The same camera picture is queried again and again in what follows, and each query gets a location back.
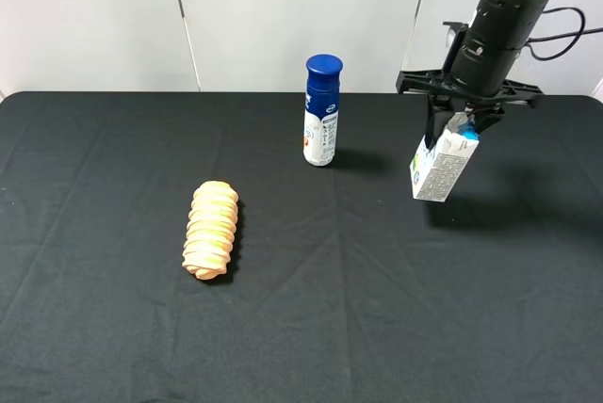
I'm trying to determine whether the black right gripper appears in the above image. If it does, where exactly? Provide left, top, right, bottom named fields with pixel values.
left=396, top=22, right=541, bottom=148

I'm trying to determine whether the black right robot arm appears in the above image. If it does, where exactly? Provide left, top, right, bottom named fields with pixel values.
left=397, top=0, right=550, bottom=149

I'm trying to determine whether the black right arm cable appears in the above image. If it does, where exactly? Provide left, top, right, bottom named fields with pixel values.
left=523, top=7, right=603, bottom=62

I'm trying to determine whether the black table cloth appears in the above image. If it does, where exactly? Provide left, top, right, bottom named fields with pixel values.
left=1, top=92, right=602, bottom=402

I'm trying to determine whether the orange spiral bread roll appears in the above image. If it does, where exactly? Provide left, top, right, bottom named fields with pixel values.
left=182, top=181, right=238, bottom=281

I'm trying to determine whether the white blue milk carton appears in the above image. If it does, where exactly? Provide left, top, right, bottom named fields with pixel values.
left=409, top=112, right=480, bottom=202

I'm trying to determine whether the blue capped white bottle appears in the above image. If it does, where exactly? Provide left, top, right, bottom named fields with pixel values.
left=303, top=54, right=343, bottom=167

